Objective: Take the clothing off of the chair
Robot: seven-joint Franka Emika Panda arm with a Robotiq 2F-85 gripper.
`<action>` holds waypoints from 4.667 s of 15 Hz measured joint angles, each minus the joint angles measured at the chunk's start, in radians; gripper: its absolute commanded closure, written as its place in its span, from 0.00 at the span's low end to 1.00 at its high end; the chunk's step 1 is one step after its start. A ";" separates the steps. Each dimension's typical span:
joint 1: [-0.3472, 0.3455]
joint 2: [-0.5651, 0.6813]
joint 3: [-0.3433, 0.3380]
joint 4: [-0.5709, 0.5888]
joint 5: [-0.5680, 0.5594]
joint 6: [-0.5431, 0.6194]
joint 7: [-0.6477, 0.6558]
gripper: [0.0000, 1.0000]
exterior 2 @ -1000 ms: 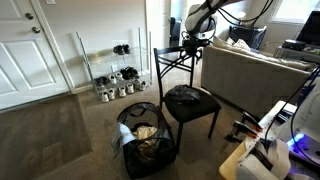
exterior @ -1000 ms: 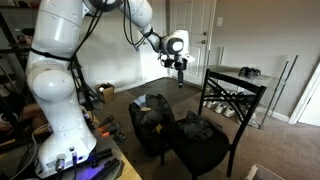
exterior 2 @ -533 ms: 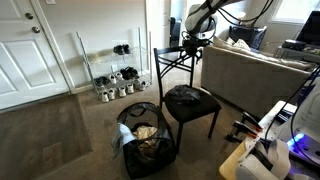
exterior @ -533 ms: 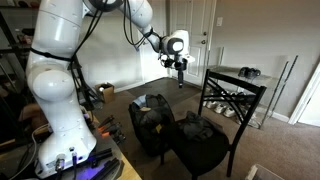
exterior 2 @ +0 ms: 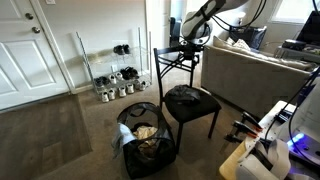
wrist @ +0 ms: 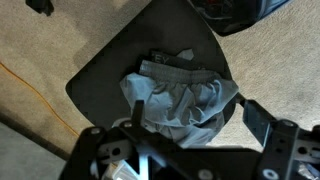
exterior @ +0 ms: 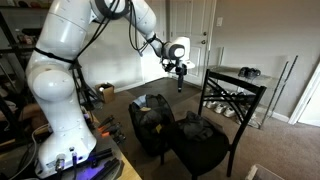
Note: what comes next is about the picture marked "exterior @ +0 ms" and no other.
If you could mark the black bar clamp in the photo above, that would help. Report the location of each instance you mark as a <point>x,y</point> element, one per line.
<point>108,169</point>
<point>101,155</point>

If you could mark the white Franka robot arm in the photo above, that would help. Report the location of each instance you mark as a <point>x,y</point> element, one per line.
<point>60,110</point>

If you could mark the white door frame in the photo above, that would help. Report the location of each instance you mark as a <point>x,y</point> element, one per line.
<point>305,96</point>

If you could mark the black metal chair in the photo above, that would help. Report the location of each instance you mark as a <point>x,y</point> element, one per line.
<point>200,150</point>

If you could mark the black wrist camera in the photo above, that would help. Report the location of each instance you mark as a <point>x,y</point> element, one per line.
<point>170,66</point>

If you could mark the light blue cloth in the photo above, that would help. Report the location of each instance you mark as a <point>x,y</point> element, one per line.
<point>140,100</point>

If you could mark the small cardboard box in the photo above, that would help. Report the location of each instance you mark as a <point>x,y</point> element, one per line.
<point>106,92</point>

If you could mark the black shoe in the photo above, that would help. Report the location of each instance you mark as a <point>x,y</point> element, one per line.
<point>240,97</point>
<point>244,72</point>
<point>255,73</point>

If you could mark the brown furniture piece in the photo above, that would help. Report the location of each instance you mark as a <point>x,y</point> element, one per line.
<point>31,115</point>

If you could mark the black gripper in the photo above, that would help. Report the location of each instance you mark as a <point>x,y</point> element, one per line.
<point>181,70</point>

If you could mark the clear plastic bin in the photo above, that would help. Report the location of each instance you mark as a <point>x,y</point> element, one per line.
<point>263,173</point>

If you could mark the orange black clamp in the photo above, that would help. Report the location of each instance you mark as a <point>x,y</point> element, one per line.
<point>106,122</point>
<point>111,130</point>

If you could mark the metal door knob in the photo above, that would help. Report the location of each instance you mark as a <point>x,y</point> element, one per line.
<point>203,42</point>

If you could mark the beige cloth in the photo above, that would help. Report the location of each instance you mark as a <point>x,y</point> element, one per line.
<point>145,109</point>

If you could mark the black ladder shelf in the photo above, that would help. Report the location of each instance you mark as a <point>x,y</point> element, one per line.
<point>83,90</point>

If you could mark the black mesh laundry hamper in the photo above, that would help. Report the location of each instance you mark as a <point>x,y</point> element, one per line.
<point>150,133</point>

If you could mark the metal deadbolt lock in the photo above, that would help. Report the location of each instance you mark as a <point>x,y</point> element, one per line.
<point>204,33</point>

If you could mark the dark clothing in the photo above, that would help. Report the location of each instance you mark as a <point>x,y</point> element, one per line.
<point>196,128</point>

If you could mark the white panelled entry door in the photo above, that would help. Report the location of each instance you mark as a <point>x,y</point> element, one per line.
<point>195,20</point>

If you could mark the white light switch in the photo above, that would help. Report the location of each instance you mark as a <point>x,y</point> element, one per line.
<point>219,21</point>

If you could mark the white sneaker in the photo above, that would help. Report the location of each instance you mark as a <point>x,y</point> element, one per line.
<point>254,121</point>
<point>229,112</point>
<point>211,104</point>
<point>220,108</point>

